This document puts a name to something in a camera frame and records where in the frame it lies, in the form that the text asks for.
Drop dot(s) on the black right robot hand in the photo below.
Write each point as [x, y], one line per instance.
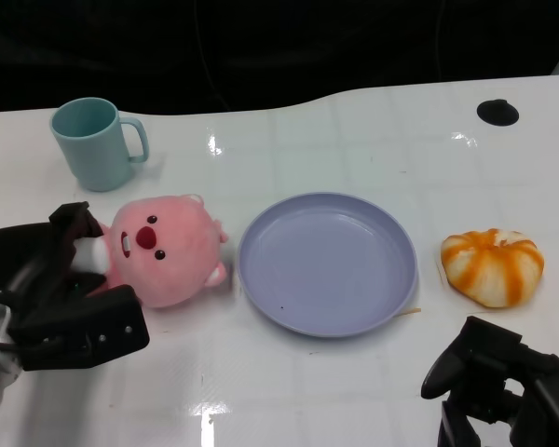
[545, 405]

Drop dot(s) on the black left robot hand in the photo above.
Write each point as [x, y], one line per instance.
[51, 321]

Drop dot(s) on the pink plush beaver doll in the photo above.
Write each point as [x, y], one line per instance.
[167, 261]

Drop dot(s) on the lavender plastic plate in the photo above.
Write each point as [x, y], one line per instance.
[328, 265]

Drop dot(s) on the orange striped white bun toy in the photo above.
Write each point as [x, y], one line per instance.
[491, 272]

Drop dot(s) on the small tan sliver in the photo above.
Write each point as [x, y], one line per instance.
[410, 311]

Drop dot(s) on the teal plastic mug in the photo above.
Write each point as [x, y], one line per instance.
[100, 156]

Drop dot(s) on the black table grommet cap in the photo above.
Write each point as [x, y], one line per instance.
[496, 113]

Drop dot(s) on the black backdrop cloth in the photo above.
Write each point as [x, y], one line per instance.
[279, 42]

